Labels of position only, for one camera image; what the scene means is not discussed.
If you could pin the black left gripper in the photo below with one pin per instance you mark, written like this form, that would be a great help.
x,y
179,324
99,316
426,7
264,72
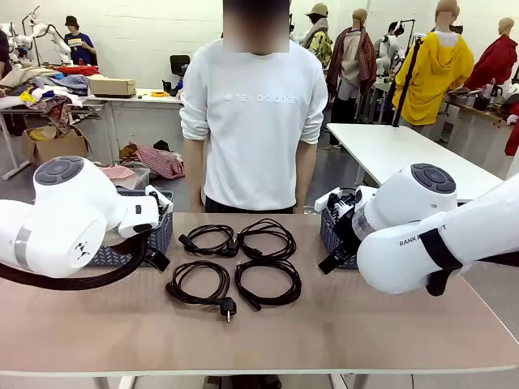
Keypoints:
x,y
164,212

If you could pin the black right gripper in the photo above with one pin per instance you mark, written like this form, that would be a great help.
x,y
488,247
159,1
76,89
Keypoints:
x,y
346,231

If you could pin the person's right forearm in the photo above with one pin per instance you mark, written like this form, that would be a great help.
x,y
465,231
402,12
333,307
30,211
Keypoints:
x,y
195,174

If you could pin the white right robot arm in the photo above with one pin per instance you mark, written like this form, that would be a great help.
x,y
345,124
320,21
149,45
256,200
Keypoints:
x,y
405,251

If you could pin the person's left forearm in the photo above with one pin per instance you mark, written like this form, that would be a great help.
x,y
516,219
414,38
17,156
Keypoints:
x,y
306,174

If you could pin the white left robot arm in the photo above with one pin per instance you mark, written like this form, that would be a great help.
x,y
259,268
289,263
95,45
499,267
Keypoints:
x,y
61,219

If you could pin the blue plastic lattice basket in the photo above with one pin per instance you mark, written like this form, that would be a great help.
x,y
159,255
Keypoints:
x,y
327,239
109,255

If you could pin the clear plastic bin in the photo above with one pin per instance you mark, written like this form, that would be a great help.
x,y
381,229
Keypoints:
x,y
140,178

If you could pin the pink checkered cloth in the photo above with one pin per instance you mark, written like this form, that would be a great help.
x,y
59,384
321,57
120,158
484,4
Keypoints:
x,y
117,172

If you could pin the red checkered clothes heap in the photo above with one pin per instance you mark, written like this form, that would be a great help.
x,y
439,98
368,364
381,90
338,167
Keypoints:
x,y
158,158

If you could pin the person in white sweatshirt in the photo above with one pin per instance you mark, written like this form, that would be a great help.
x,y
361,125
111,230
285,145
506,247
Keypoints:
x,y
255,142

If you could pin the open cardboard box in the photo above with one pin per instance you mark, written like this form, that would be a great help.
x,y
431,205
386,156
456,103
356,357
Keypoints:
x,y
61,150

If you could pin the white work table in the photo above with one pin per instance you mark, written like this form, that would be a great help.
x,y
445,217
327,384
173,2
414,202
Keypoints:
x,y
134,113

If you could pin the yellow tape roll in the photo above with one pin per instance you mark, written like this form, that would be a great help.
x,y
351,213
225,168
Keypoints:
x,y
158,96

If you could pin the flat cardboard box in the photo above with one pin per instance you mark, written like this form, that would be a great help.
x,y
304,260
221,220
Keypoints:
x,y
111,86

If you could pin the black stand pole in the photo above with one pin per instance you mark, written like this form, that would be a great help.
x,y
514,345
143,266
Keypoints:
x,y
405,81

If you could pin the black office chair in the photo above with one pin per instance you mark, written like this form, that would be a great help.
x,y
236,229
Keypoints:
x,y
178,65

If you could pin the cluttered workbench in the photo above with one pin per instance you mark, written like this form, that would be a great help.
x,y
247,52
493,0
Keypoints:
x,y
474,121

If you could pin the mannequin with red patterned shawl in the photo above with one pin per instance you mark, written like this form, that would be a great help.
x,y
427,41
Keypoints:
x,y
357,52

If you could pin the pile of colourful clothes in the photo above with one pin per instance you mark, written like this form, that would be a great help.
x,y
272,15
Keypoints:
x,y
40,81

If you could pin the red hanging cloth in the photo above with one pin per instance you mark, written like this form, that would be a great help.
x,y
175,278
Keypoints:
x,y
513,138

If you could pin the white humanoid robot black headset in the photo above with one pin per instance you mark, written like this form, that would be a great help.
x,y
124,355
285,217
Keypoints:
x,y
387,48

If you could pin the mannequin in yellow hoodie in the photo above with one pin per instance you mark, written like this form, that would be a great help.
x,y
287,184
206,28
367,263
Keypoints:
x,y
438,69

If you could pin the person in blue shirt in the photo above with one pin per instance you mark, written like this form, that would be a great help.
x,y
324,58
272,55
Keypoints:
x,y
79,44

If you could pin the mannequin in red garment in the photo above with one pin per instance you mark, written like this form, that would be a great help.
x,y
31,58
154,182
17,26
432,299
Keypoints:
x,y
494,56

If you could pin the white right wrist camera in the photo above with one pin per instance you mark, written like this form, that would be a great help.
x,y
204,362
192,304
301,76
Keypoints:
x,y
324,200

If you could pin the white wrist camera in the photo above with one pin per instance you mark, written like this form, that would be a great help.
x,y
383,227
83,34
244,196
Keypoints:
x,y
324,200
156,194

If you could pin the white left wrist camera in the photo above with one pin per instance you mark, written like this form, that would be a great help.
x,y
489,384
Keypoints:
x,y
156,194

